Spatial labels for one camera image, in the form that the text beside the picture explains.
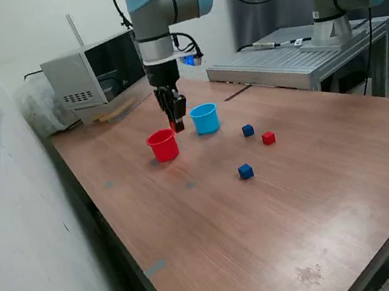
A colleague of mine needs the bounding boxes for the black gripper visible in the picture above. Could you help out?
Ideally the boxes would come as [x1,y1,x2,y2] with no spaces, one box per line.
[143,56,192,138]

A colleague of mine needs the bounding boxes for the blue cube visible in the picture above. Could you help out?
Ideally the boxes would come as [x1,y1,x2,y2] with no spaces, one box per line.
[236,163,255,181]
[240,123,256,138]

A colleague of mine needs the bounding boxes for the blue plastic cup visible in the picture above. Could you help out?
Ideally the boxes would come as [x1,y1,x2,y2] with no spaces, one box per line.
[187,101,222,138]

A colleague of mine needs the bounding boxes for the red plastic cup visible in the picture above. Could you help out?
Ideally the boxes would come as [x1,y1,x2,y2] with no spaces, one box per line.
[144,127,182,165]

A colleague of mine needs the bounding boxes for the light wooden sticks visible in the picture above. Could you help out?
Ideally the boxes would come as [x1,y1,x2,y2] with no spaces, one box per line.
[90,98,139,125]

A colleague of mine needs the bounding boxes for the silver microwave oven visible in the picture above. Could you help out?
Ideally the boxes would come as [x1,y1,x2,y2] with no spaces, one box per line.
[36,28,150,116]

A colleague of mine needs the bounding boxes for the white thin rod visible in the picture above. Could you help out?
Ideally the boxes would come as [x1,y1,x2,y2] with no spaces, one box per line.
[65,11,86,50]

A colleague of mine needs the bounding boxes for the crumpled clear plastic bag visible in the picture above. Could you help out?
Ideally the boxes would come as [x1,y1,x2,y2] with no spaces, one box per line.
[10,70,82,141]

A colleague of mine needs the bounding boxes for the long blue-grey tape strip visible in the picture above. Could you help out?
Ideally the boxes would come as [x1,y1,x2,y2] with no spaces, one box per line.
[141,257,170,279]

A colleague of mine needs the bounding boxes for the metal robot mounting plate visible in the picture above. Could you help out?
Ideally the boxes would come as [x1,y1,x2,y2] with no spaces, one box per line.
[298,27,367,57]

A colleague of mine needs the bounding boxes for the wrist camera with white bracket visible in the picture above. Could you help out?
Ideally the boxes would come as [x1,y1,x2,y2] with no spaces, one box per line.
[172,43,206,71]

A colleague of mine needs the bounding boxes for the black camera mount stud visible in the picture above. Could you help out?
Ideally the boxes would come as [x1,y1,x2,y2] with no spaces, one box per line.
[118,11,132,31]

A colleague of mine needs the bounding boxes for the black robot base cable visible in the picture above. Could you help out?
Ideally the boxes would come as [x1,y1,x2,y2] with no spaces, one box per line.
[236,34,314,55]

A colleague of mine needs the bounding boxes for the black microwave power cord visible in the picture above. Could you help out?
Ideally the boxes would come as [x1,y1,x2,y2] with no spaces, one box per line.
[22,69,44,81]

